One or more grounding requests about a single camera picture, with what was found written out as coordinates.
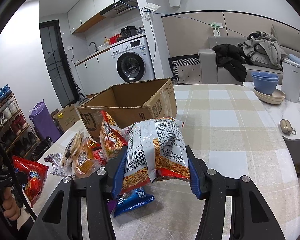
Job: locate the black jacket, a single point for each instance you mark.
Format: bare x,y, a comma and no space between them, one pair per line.
231,58

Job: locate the beige key pouch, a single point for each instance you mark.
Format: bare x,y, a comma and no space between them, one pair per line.
286,127

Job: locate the shoe rack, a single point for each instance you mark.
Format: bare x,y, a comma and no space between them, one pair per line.
17,137

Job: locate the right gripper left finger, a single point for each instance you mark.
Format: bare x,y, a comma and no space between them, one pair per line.
60,217

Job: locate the orange bread pack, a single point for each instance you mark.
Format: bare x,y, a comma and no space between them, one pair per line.
84,163

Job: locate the left hand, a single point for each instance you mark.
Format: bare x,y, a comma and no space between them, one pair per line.
9,205

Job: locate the red black snack pack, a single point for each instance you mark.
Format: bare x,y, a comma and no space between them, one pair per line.
98,155

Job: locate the patterned floor cushion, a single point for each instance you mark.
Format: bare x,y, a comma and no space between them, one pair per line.
186,70

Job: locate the grey sofa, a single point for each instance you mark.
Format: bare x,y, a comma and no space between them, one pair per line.
287,37

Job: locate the SF cardboard box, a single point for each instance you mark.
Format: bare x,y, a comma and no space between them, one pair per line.
128,103

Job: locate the clear cracker pack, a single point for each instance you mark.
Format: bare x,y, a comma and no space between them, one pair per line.
72,148

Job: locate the orange noodle snack bag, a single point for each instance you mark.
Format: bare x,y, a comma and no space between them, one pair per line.
156,150

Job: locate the blue oreo pack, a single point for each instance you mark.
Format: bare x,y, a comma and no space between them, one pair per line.
132,200

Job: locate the white electric kettle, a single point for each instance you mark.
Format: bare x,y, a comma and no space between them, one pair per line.
291,80

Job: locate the red chips bag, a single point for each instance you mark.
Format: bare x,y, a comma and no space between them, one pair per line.
36,177

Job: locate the white washing machine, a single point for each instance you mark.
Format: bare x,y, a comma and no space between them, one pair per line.
133,61

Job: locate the blue stacked bowls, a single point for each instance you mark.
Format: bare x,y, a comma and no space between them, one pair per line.
265,82

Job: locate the grey purple snack bag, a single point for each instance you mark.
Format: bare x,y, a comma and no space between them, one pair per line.
56,160

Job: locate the beige plate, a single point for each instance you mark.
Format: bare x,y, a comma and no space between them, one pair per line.
276,98

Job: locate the small floor cardboard box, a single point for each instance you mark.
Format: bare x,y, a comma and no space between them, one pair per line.
67,117

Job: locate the white power strip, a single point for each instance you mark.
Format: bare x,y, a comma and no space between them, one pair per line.
216,27

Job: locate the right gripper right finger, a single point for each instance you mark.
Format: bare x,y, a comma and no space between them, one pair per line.
251,216

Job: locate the grey clothes pile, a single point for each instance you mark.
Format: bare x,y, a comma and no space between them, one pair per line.
263,49

